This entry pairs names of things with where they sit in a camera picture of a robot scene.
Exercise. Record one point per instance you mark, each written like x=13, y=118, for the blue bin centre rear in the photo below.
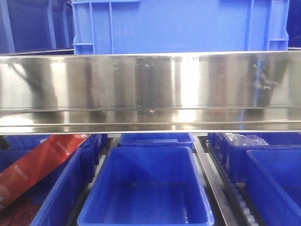
x=156, y=139

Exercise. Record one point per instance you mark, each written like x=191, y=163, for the dark blue crate upper left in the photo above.
x=35, y=25

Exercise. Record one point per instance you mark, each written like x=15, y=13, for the black roller track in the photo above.
x=241, y=206

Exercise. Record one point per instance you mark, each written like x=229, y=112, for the blue bin with red bag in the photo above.
x=50, y=201

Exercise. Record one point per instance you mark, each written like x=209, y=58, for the blue bin right rear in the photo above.
x=234, y=158

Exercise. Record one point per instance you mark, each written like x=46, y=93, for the stainless steel shelf beam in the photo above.
x=172, y=92

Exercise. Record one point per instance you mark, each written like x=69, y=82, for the steel shelf divider rail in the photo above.
x=215, y=188

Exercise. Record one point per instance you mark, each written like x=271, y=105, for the clear plastic bag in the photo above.
x=245, y=140

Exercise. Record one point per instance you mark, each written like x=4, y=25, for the red foil bag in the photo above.
x=36, y=165

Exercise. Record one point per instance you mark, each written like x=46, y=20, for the large blue crate upper shelf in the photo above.
x=162, y=26

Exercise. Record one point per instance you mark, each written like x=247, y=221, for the blue bin centre front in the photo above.
x=144, y=186

